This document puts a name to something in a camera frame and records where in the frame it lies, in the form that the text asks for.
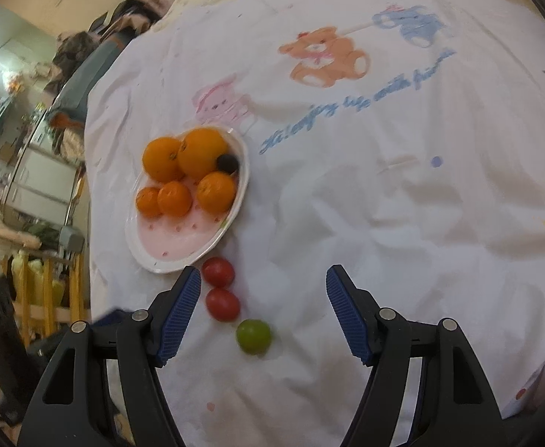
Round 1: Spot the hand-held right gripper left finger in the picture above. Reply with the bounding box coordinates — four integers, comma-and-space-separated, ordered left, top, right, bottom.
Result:
16, 265, 203, 447

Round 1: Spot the white floor cabinet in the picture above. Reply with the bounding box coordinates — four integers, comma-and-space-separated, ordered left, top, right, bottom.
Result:
2, 140, 85, 230

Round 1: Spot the grey-blue cushion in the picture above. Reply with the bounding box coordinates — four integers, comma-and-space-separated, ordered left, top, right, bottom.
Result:
49, 39, 130, 127

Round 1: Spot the red tomato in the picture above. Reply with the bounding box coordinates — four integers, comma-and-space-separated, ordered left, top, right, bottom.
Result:
201, 257, 236, 288
206, 288, 242, 322

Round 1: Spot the large orange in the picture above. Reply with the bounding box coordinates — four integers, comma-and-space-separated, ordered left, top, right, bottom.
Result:
177, 128, 229, 182
142, 136, 186, 184

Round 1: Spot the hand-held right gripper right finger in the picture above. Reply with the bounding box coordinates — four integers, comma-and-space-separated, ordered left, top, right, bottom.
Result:
325, 264, 504, 447

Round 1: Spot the white printed blanket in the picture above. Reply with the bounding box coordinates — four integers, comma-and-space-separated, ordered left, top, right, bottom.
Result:
84, 0, 545, 447

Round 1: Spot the small tangerine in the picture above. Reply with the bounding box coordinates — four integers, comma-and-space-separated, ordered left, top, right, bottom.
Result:
157, 181, 193, 218
135, 187, 164, 219
196, 171, 237, 214

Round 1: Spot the pile of clothes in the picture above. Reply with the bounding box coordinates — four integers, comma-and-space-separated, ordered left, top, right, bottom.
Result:
44, 0, 171, 98

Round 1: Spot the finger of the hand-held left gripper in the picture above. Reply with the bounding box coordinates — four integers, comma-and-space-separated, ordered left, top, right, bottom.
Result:
88, 308, 136, 331

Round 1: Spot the yellow wooden rail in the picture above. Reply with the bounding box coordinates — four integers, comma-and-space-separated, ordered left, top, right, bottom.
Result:
0, 242, 89, 337

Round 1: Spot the pink strawberry-pattern plate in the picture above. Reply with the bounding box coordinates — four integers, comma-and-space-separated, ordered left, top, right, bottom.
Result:
124, 123, 250, 275

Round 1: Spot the green lime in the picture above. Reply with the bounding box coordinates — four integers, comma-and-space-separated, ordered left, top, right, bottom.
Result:
236, 319, 272, 355

